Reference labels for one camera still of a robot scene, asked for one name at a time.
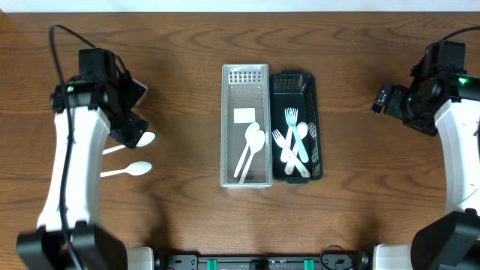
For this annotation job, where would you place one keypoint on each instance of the white utensil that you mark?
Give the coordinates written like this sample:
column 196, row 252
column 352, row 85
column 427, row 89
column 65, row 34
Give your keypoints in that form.
column 281, row 142

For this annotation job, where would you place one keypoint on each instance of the white label in basket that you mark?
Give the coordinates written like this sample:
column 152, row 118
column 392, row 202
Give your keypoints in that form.
column 244, row 115

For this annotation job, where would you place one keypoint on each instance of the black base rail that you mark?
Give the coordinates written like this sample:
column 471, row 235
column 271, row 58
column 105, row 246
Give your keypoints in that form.
column 333, row 257

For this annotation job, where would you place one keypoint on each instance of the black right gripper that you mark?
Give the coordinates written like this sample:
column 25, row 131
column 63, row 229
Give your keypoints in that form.
column 393, row 107

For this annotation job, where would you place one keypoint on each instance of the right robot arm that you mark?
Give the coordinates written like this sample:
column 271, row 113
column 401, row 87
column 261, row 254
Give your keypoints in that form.
column 442, row 100

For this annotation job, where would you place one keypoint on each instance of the white plastic spoon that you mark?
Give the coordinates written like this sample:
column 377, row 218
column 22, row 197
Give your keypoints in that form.
column 302, row 128

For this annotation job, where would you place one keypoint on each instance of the mint green plastic fork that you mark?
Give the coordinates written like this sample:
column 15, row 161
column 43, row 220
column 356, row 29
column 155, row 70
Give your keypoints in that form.
column 302, row 150

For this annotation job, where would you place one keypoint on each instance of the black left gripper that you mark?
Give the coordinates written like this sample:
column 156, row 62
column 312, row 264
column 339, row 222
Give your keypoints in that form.
column 127, row 133

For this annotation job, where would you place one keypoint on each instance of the dark green mesh basket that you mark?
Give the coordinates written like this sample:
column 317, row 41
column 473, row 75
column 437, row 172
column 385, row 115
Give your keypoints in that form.
column 297, row 90

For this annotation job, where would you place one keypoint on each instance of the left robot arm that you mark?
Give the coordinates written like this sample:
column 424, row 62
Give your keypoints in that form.
column 90, row 107

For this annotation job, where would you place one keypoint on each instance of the white plastic fork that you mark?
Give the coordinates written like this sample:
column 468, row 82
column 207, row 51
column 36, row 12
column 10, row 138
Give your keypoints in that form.
column 288, row 146

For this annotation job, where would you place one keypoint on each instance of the clear plastic mesh basket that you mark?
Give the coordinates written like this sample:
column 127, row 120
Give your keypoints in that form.
column 245, row 86

